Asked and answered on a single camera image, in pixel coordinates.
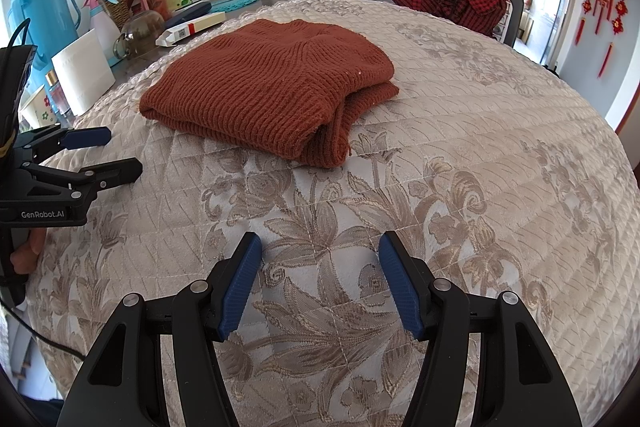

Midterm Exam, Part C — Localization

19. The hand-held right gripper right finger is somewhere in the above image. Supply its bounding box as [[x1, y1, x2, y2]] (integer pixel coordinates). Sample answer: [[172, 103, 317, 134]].
[[378, 232, 583, 427]]

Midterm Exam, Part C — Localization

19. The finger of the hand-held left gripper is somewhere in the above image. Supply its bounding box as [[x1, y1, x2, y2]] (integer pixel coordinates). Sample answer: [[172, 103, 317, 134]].
[[20, 125, 111, 160], [22, 158, 144, 208]]

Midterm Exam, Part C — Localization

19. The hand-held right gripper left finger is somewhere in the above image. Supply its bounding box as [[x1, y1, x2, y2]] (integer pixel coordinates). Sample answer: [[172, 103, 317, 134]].
[[57, 232, 263, 427]]

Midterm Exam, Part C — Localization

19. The rust knit sweater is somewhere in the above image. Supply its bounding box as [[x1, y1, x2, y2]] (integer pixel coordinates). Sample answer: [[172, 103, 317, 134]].
[[139, 19, 400, 168]]

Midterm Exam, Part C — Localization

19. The person's left hand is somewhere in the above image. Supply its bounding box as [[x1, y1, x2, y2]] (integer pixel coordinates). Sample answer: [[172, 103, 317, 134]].
[[10, 228, 49, 274]]

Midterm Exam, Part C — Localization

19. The floral paper cup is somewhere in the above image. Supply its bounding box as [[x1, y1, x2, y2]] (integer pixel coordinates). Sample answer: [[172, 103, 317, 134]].
[[20, 84, 56, 130]]

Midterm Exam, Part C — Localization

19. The white spray bottle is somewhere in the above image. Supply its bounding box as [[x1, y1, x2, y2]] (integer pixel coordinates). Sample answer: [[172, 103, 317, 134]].
[[82, 0, 122, 58]]

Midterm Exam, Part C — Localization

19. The beige quilted floral table cover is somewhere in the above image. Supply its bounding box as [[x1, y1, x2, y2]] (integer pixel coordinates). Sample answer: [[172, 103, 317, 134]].
[[25, 0, 633, 427]]

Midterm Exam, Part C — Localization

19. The wicker basket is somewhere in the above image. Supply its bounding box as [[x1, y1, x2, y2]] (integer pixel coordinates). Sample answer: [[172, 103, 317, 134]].
[[100, 0, 133, 30]]

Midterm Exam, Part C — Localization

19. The blue thermos jug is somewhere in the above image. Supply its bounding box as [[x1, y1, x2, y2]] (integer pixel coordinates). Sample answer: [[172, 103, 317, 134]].
[[10, 0, 83, 72]]

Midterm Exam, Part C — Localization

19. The long white carton box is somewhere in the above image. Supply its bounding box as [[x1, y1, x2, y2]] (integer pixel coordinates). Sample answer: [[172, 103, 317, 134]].
[[155, 12, 227, 48]]

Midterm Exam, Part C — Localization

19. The dark blue case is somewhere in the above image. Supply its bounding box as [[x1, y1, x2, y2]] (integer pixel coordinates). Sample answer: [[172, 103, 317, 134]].
[[170, 0, 213, 25]]

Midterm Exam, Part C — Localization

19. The teal crochet mat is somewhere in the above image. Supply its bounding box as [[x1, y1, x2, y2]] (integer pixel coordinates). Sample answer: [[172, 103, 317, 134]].
[[210, 0, 261, 14]]

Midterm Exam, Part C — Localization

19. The dark chair under plaid shirt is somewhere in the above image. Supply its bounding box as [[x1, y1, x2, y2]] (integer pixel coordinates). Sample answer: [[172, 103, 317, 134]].
[[492, 0, 525, 48]]

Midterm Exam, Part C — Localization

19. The black cable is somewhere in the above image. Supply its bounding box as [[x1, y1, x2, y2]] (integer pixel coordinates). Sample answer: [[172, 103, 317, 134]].
[[0, 299, 92, 364]]

